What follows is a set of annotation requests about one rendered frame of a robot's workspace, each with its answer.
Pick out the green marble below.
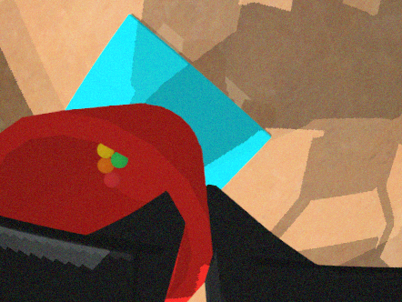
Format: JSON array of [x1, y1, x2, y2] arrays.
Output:
[[110, 152, 128, 168]]

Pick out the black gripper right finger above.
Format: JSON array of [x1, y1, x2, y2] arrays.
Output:
[[205, 184, 402, 302]]

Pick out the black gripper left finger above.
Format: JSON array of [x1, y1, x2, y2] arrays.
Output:
[[0, 191, 186, 302]]

